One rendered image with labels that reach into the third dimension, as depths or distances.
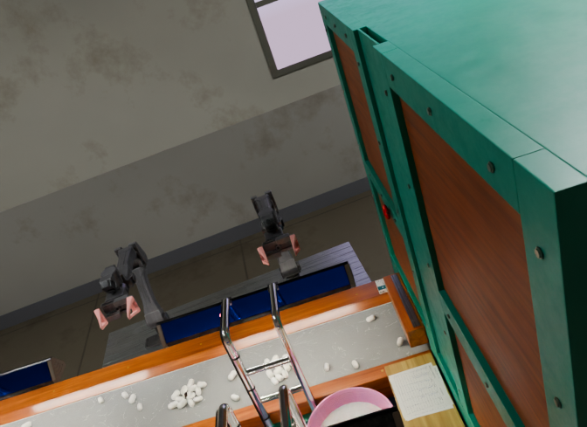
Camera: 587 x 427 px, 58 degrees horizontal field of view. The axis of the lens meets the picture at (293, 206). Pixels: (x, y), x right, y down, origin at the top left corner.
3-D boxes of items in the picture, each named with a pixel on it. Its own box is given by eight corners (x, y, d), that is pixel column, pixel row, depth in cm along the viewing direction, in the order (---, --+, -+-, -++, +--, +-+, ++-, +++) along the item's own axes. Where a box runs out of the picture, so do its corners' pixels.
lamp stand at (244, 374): (265, 396, 184) (217, 298, 164) (321, 379, 183) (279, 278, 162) (268, 442, 167) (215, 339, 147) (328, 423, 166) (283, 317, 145)
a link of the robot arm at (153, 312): (164, 324, 222) (137, 251, 223) (148, 330, 221) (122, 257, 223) (168, 322, 228) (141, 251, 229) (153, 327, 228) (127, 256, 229)
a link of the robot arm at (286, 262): (299, 272, 223) (271, 200, 224) (284, 278, 223) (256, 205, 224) (299, 272, 229) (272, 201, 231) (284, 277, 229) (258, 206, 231)
